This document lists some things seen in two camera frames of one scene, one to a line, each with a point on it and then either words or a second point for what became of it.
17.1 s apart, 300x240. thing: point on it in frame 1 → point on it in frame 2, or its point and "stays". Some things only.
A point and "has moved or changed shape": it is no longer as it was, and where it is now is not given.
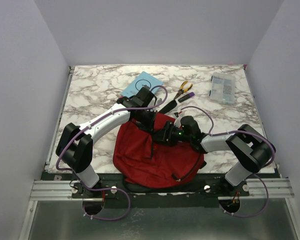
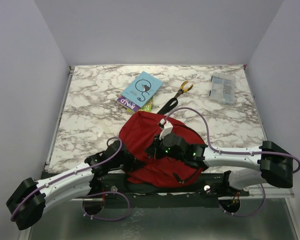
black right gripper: (162, 136) → (154, 149)
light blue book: (143, 79) stays
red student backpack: (145, 164) has moved or changed shape
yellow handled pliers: (181, 91) stays
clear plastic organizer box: (222, 88) stays
